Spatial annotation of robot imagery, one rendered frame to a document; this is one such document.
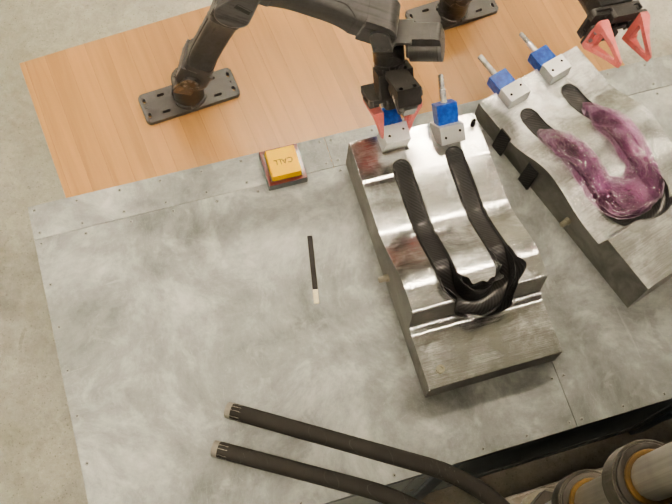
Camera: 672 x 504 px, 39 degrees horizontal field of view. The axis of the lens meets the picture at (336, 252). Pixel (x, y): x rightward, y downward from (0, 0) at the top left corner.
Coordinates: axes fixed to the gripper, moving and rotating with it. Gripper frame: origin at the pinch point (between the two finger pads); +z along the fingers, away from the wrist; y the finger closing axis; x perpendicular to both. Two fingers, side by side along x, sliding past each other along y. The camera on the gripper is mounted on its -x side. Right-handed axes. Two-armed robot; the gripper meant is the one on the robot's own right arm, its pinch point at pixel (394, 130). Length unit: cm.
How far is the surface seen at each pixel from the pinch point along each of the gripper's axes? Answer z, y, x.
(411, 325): 23.9, -8.0, -27.5
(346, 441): 32, -26, -42
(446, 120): 0.6, 10.4, -0.2
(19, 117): 38, -79, 116
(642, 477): 5, 3, -85
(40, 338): 74, -86, 58
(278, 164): 6.3, -21.8, 8.0
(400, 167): 7.1, -0.1, -2.3
